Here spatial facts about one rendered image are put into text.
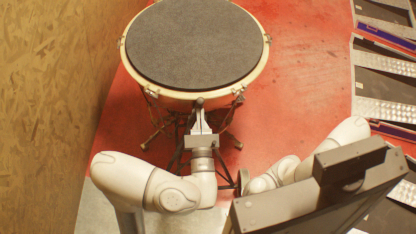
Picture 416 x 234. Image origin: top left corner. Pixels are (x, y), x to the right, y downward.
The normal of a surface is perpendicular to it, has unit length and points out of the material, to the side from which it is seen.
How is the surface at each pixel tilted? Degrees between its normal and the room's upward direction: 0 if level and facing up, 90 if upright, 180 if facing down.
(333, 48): 0
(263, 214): 0
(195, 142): 21
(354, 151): 28
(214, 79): 0
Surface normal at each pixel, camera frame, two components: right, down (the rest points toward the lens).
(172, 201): 0.04, -0.04
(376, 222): 0.01, -0.55
